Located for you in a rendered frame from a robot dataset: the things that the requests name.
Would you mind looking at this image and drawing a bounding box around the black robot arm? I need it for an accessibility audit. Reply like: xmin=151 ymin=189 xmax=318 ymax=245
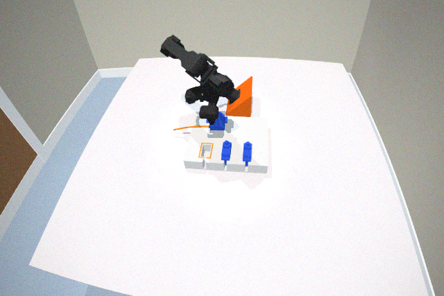
xmin=160 ymin=35 xmax=241 ymax=105

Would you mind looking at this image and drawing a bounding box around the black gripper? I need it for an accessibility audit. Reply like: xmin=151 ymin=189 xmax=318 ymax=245
xmin=199 ymin=85 xmax=220 ymax=125

